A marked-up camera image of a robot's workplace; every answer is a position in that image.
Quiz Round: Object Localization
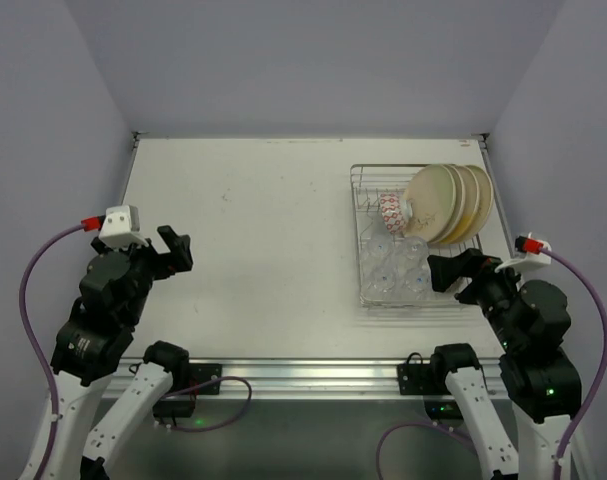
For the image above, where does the cream and yellow plate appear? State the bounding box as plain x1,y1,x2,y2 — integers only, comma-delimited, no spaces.
444,165,480,244

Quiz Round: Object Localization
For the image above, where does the cream and green plate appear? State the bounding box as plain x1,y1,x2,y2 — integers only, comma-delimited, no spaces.
403,165,456,243

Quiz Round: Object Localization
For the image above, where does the blue patterned bowl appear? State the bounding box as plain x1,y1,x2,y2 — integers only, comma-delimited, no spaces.
378,192,413,235

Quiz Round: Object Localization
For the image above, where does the cream and pink plate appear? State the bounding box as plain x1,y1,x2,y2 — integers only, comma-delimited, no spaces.
435,165,466,243

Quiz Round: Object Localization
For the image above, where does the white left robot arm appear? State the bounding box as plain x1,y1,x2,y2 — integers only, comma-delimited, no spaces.
19,226,193,479

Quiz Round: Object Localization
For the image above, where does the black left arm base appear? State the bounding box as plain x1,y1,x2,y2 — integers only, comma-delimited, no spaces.
152,363,223,424

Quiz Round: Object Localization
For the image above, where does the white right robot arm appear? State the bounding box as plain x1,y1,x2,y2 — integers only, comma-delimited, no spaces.
427,249,582,479

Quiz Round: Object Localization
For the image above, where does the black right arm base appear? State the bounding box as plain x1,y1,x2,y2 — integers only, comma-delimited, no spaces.
396,352,463,421

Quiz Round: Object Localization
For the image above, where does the clear glass front right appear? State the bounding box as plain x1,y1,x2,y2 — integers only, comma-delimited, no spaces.
398,266,433,302

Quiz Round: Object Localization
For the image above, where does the clear glass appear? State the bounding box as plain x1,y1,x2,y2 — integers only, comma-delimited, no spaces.
398,266,433,302
361,265,397,302
363,234,394,268
395,236,429,265

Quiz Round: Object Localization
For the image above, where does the clear glass back right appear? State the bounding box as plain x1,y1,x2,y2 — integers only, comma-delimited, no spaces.
395,236,429,265

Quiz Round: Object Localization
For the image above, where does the clear glass front left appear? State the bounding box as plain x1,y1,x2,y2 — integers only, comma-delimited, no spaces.
361,265,397,302

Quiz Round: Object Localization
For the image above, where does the clear glass back left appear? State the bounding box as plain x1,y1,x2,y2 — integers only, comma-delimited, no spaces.
363,234,394,268

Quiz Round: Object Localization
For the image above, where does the cream plate rearmost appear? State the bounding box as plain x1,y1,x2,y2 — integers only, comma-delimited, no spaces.
463,165,494,241

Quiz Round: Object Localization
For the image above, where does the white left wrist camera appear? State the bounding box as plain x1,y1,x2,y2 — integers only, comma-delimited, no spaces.
98,205,147,249

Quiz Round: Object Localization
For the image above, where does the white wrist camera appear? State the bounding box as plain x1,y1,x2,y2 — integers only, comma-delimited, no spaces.
98,205,147,249
494,232,552,273

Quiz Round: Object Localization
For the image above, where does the steel wire dish rack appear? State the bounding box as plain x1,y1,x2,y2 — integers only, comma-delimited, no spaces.
350,164,494,307

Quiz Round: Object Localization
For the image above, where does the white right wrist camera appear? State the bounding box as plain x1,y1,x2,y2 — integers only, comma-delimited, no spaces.
494,232,552,273

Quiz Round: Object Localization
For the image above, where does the aluminium mounting rail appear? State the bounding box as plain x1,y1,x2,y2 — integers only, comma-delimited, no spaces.
102,357,508,401

